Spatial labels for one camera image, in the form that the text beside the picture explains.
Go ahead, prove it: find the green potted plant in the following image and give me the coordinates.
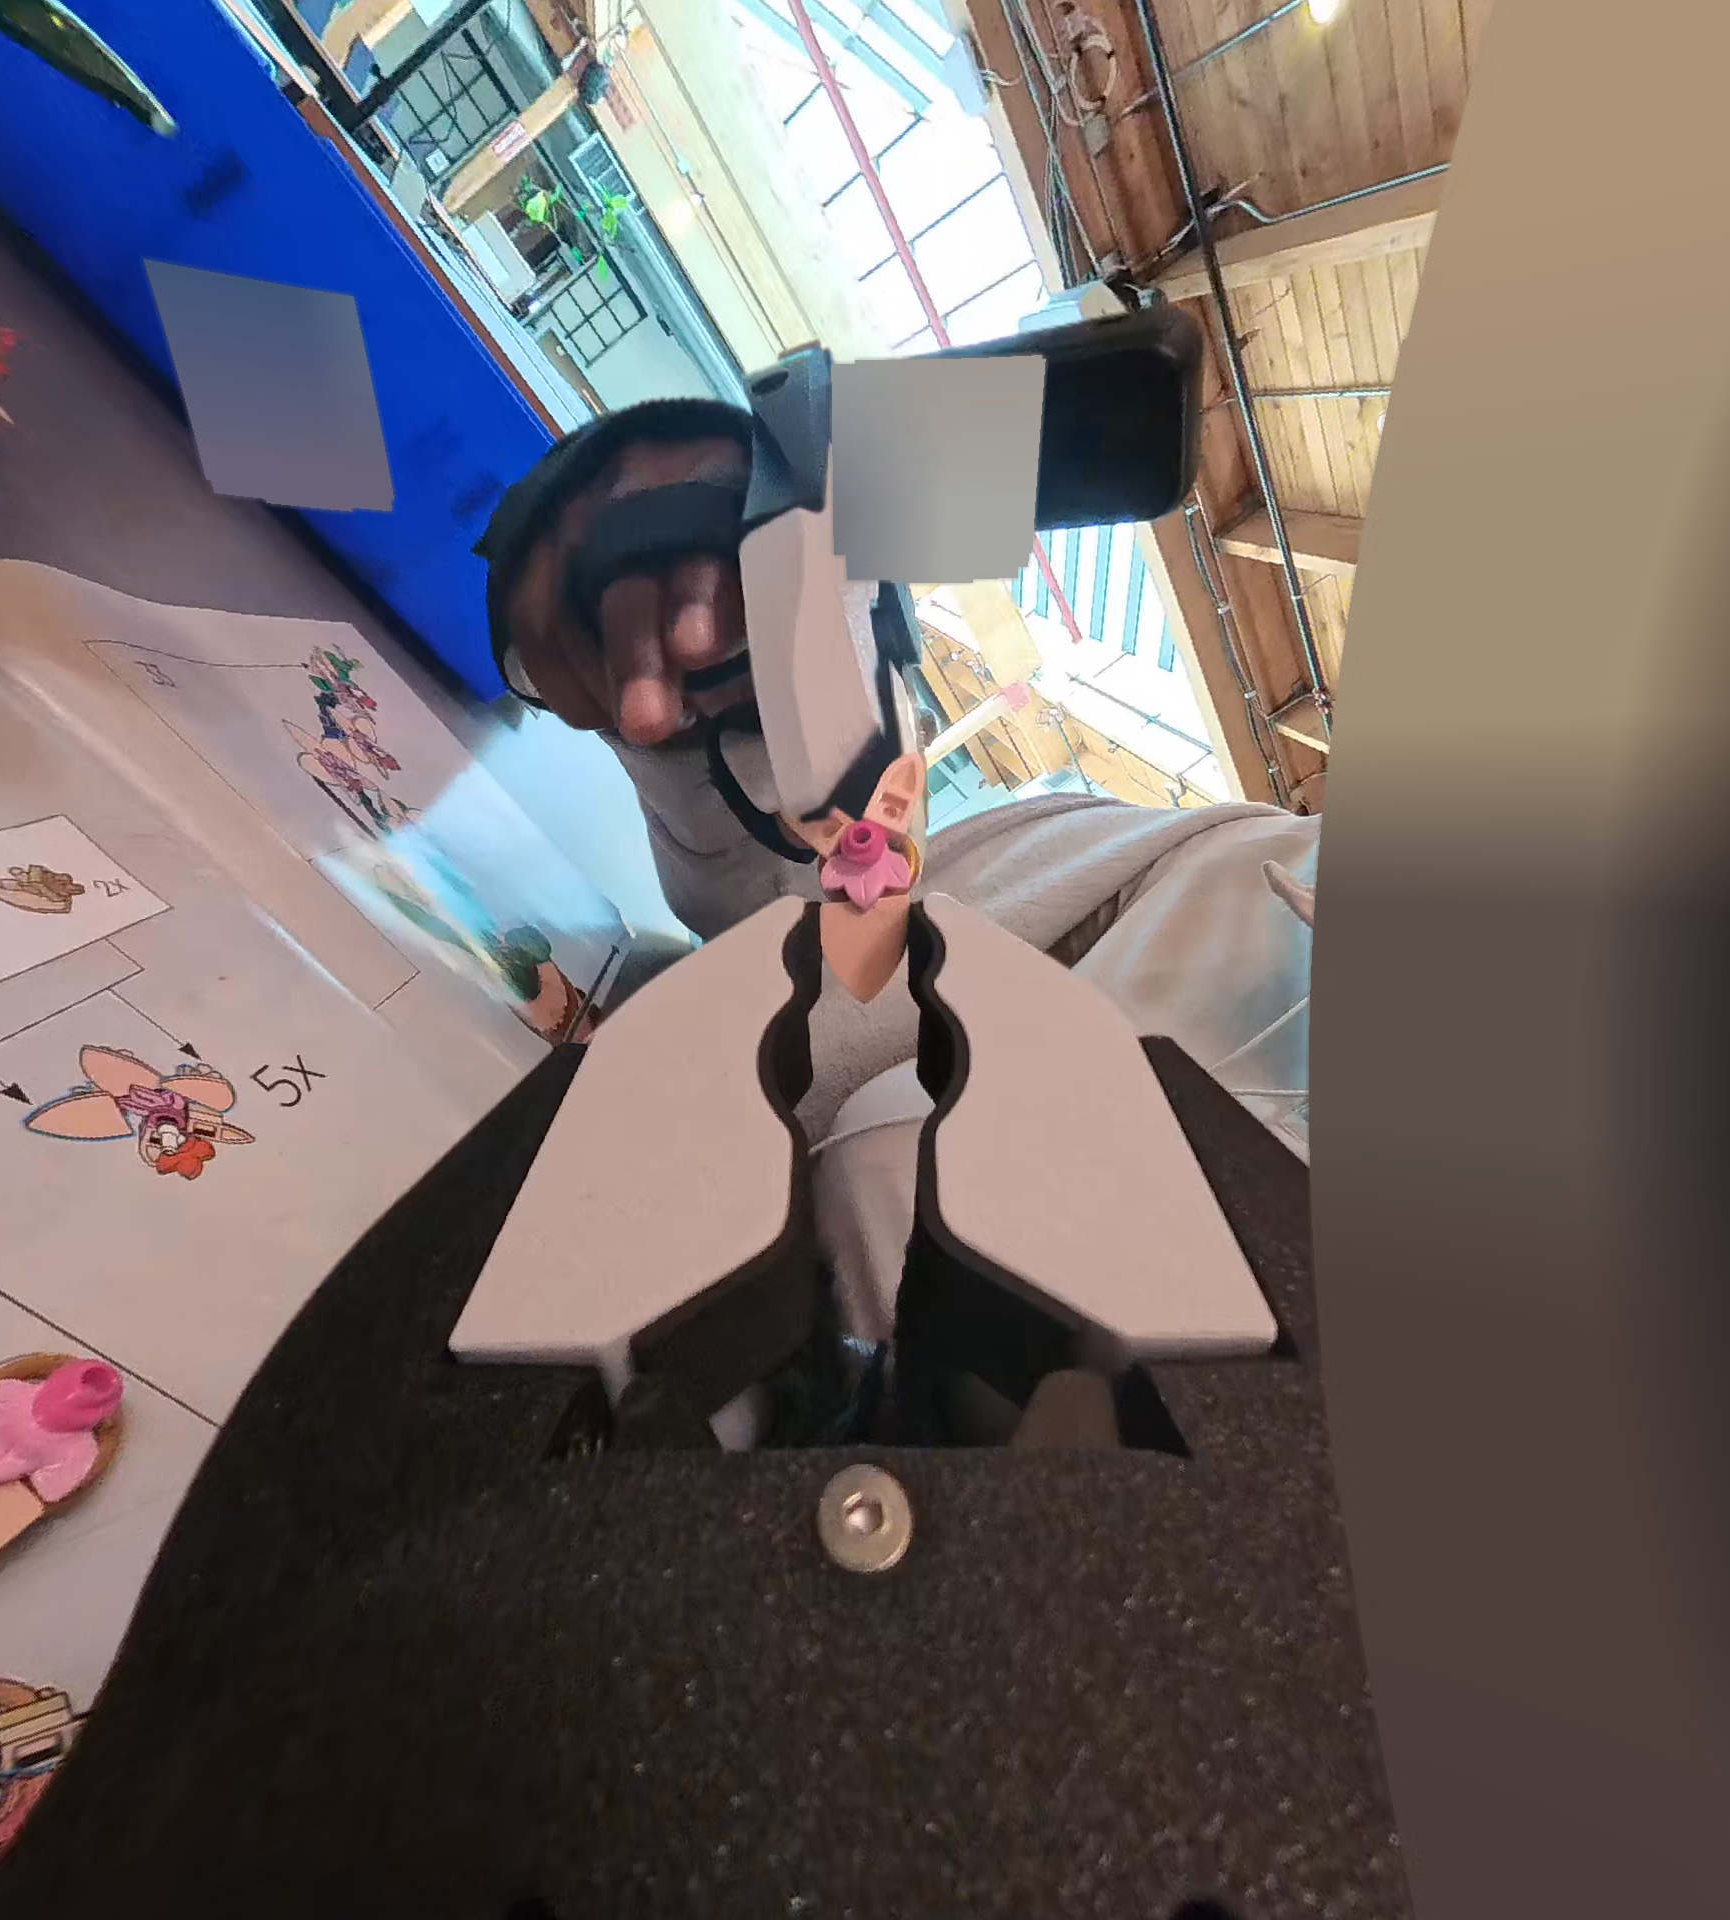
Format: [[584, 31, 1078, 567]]
[[512, 180, 634, 286]]

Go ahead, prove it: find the blue partition panel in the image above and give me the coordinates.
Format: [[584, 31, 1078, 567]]
[[0, 0, 566, 707]]

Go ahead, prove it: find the white building instruction booklet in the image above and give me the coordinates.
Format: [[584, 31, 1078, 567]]
[[0, 560, 700, 1920]]

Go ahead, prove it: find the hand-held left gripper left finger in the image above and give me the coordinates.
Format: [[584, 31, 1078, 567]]
[[445, 898, 827, 1395]]

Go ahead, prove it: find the black ceiling pipe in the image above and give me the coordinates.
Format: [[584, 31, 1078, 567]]
[[1131, 0, 1335, 726]]

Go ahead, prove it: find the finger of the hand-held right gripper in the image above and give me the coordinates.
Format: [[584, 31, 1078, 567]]
[[873, 579, 928, 755], [740, 503, 899, 824]]

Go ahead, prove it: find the grey desk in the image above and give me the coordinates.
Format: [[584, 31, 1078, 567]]
[[0, 148, 700, 965]]

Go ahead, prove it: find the person's right hand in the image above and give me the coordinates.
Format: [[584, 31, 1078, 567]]
[[484, 402, 764, 744]]

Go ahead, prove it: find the green toy leaf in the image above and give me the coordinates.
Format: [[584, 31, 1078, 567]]
[[4, 0, 176, 140]]

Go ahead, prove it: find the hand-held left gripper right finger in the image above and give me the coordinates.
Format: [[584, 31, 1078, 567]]
[[909, 888, 1280, 1365]]

